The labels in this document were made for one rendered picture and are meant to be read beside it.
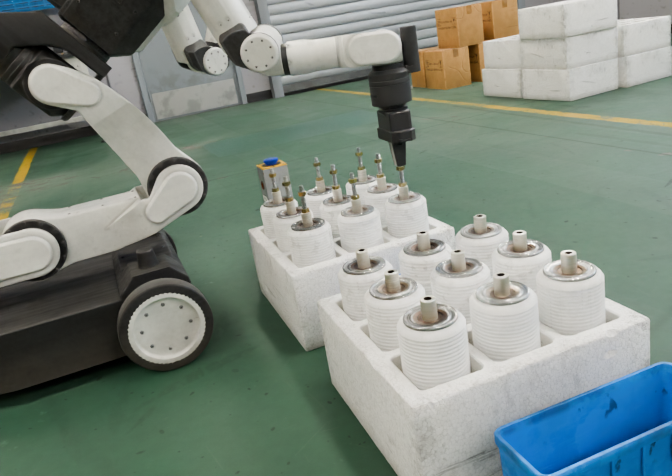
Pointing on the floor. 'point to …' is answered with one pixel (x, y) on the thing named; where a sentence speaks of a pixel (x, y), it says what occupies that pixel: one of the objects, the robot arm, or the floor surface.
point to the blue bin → (597, 431)
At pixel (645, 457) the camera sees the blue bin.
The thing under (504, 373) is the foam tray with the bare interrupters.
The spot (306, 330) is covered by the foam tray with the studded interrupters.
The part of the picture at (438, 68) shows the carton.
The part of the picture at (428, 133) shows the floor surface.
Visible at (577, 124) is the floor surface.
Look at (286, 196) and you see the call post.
